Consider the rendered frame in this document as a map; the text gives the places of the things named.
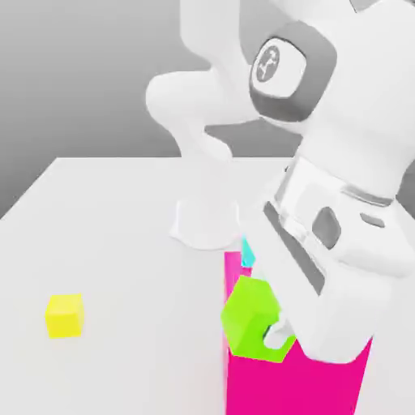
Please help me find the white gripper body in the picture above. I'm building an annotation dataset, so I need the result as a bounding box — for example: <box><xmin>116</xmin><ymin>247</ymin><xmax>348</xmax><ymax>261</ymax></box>
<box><xmin>250</xmin><ymin>199</ymin><xmax>401</xmax><ymax>365</ymax></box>

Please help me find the small green cube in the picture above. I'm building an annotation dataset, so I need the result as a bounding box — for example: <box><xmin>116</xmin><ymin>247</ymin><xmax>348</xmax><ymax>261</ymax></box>
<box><xmin>220</xmin><ymin>274</ymin><xmax>297</xmax><ymax>364</ymax></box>

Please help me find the small cyan cube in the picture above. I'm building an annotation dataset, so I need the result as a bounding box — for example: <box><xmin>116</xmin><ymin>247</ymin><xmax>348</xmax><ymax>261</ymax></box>
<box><xmin>240</xmin><ymin>236</ymin><xmax>257</xmax><ymax>269</ymax></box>

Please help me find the small yellow cube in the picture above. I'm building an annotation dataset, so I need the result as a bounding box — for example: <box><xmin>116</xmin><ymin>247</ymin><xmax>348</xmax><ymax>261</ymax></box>
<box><xmin>44</xmin><ymin>293</ymin><xmax>84</xmax><ymax>340</ymax></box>

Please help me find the large magenta box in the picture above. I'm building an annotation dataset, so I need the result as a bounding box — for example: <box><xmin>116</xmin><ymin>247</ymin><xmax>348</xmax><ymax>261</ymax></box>
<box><xmin>223</xmin><ymin>250</ymin><xmax>374</xmax><ymax>415</ymax></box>

